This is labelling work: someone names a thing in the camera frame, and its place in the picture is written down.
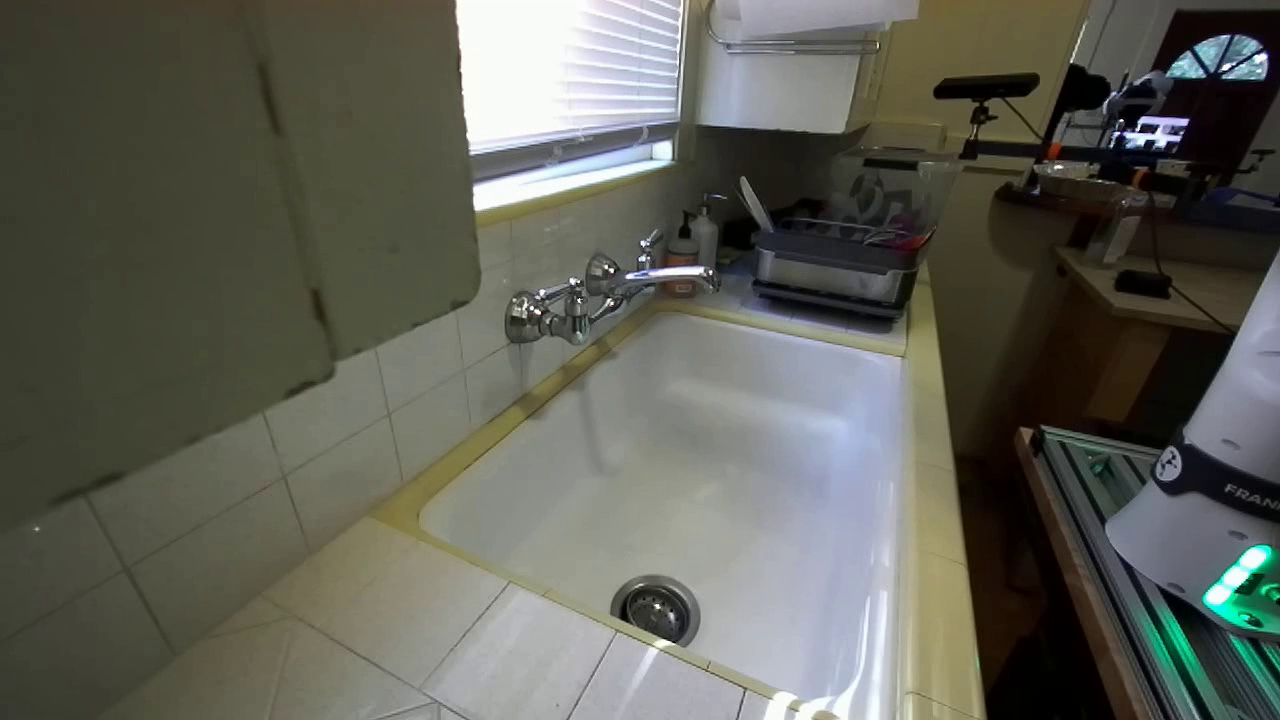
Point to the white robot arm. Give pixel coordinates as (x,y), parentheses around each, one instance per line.
(1234,455)

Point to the brown soap dispenser bottle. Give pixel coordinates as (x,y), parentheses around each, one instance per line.
(683,260)

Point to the white porcelain sink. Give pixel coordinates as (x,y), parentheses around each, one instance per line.
(721,464)

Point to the small white bottle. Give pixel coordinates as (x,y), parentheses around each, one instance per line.
(704,241)

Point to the white utensil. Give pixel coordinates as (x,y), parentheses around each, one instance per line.
(752,203)

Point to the grey dish rack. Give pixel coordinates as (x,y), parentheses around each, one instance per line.
(832,264)

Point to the metal sink drain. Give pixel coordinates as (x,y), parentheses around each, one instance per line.
(653,610)

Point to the white window blind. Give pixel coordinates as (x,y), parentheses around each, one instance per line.
(564,64)

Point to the clear plastic container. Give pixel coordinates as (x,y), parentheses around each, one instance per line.
(907,183)

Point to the narrow grey cabinet door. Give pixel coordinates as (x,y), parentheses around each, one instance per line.
(381,163)

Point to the small white object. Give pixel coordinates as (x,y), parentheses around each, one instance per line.
(799,709)

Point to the wooden desk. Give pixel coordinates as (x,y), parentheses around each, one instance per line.
(1134,334)

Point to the small black device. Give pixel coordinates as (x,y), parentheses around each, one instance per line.
(1143,280)

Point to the large grey cabinet door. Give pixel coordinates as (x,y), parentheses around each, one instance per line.
(132,241)

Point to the lit laptop screen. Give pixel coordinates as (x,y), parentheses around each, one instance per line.
(1154,135)

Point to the dark door with arched window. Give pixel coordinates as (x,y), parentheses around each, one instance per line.
(1226,93)

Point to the chrome wall faucet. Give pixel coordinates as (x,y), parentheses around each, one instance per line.
(585,288)

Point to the black camera bar on stand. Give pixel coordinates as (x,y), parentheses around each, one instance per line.
(985,87)

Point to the metal frame robot table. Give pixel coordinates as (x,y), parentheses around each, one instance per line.
(1134,586)

